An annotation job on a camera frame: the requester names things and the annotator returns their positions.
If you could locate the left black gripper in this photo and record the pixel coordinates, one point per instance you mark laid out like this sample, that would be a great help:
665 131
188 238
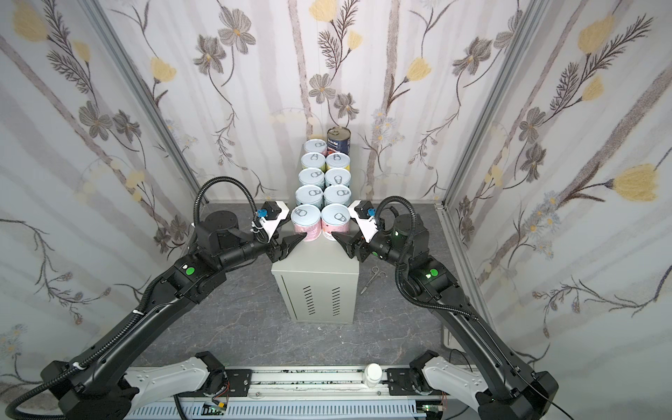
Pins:
285 247

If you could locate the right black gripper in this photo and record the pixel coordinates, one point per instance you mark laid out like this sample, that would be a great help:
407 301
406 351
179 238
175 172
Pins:
360 248

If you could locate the pink label can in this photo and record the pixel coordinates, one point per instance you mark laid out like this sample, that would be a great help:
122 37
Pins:
307 219

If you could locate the white dark can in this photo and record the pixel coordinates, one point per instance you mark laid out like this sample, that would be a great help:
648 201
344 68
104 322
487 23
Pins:
338 194

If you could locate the teal label can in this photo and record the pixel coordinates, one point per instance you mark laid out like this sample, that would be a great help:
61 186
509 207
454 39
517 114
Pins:
312 176

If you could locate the yellow label can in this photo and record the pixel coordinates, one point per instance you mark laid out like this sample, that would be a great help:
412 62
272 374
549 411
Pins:
338 160

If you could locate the green label can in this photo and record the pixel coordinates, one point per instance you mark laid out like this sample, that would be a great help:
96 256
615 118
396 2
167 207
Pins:
314 160

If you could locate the pink white can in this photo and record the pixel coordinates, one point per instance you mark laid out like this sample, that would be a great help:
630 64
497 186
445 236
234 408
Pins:
315 146

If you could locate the blue red tomato can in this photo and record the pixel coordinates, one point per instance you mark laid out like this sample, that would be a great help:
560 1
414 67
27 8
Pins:
338 140

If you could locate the dark label can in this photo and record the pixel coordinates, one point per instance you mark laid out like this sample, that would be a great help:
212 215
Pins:
310 195

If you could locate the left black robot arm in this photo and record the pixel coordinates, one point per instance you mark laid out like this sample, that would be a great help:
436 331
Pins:
93 384

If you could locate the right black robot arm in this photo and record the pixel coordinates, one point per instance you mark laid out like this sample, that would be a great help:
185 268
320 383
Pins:
503 386

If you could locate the small metal scissors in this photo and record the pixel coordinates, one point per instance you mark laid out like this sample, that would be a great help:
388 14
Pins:
375 273

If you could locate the grey metal cabinet box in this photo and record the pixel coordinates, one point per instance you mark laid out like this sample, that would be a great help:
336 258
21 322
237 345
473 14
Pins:
318 283

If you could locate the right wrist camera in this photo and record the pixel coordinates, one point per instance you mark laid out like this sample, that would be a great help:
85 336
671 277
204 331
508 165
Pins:
364 214

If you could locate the aluminium rail frame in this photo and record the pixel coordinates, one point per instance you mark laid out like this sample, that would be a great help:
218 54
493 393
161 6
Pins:
165 389

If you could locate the white cable duct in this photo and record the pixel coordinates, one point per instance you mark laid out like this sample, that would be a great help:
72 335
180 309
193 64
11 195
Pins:
305 410

